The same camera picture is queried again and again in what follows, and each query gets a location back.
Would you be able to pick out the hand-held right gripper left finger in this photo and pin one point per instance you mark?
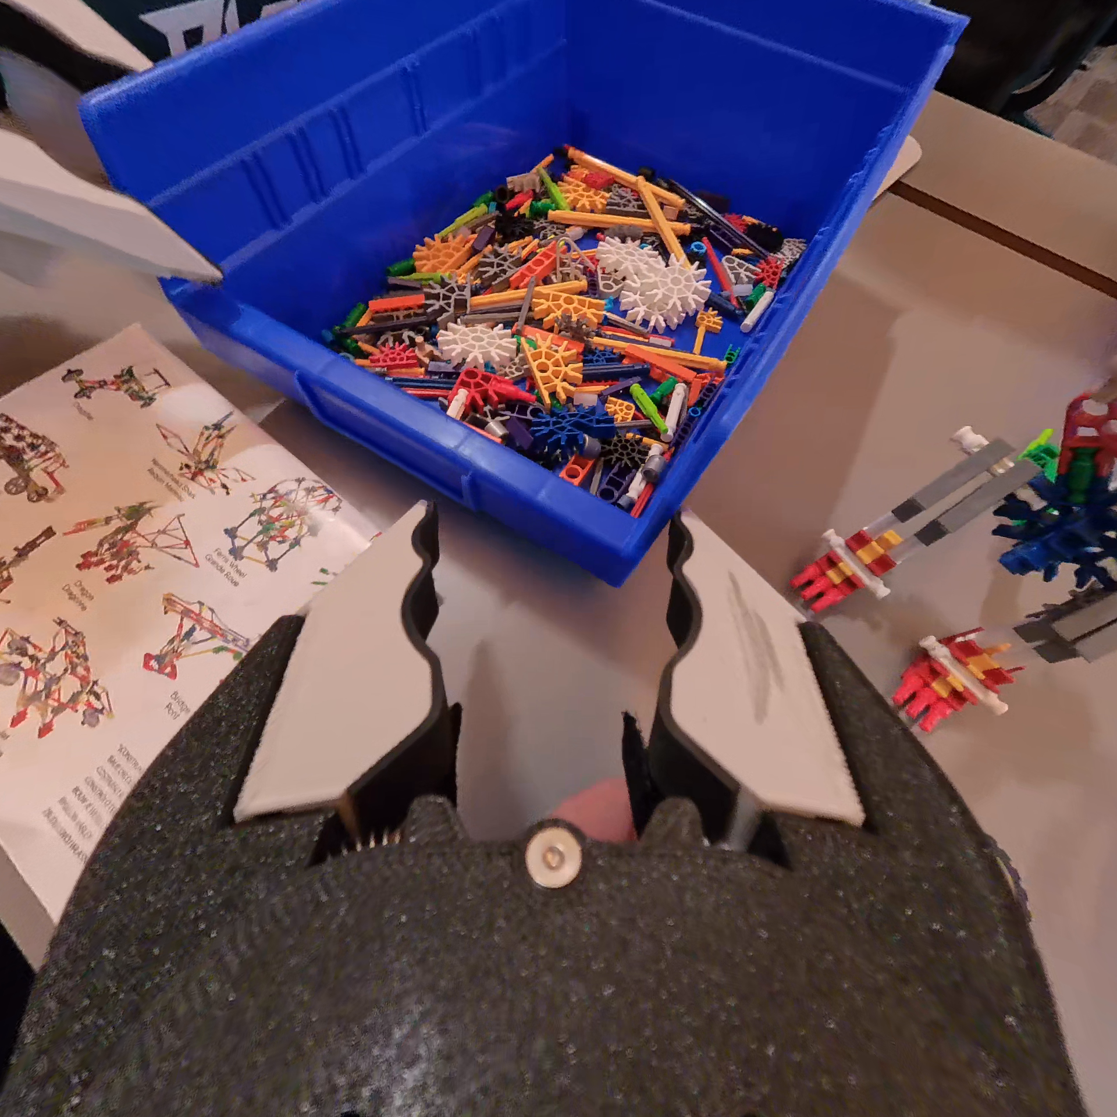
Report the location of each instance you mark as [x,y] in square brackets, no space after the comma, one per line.
[341,698]

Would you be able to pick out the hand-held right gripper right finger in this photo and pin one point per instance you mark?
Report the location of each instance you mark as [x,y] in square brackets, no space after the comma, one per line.
[752,698]

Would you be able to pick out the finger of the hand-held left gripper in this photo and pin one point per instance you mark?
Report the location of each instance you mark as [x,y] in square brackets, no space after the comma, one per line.
[71,210]
[62,21]

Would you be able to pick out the blue plastic bin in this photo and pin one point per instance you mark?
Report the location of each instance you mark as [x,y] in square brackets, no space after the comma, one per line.
[280,157]

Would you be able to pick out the printed toy model leaflet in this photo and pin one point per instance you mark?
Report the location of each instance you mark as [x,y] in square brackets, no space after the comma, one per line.
[123,663]

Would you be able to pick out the pile of colourful toy pieces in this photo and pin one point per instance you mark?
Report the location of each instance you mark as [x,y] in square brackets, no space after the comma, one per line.
[559,332]

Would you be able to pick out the red yellow grey toy assembly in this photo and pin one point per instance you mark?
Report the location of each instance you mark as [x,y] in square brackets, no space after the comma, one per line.
[951,671]
[873,556]

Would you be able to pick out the blue connector toy cluster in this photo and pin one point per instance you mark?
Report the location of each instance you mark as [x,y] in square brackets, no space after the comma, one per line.
[1066,514]

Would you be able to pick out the cardboard sheet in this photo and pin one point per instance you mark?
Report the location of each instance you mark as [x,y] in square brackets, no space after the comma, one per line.
[900,166]

